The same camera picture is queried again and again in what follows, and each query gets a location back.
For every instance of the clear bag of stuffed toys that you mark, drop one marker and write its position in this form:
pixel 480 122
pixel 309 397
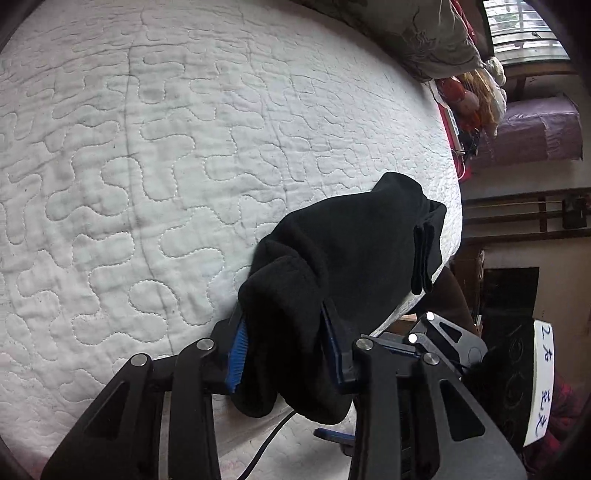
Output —
pixel 471 101

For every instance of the dark wooden furniture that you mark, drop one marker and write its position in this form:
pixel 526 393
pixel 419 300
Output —
pixel 508 217

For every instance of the black pants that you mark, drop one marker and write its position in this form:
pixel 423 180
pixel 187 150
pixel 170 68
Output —
pixel 332 240

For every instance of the red patterned bolster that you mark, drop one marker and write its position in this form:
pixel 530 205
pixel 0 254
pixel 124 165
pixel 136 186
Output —
pixel 463 18

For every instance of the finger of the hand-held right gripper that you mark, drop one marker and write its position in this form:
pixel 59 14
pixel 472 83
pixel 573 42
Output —
pixel 332 434
pixel 443 334

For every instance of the barred window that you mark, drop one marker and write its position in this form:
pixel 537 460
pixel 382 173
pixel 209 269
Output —
pixel 521 27

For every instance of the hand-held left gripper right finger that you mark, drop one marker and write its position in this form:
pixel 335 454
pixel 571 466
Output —
pixel 333 350

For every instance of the white stuffed toy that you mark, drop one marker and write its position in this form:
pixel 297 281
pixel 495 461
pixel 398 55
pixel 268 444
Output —
pixel 494 71

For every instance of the purple covered box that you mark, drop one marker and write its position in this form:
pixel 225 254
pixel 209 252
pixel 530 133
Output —
pixel 531 134

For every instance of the red blanket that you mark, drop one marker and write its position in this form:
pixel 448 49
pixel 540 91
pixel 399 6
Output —
pixel 455 157

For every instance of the white quilted bed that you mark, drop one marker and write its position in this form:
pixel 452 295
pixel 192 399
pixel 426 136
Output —
pixel 138 138

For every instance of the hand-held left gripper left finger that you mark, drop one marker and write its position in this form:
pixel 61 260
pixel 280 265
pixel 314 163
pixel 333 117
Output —
pixel 238 360

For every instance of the white power strip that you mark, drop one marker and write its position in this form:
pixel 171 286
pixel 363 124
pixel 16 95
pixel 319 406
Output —
pixel 451 127

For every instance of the grey floral pillow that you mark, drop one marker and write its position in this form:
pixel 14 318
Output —
pixel 415 32

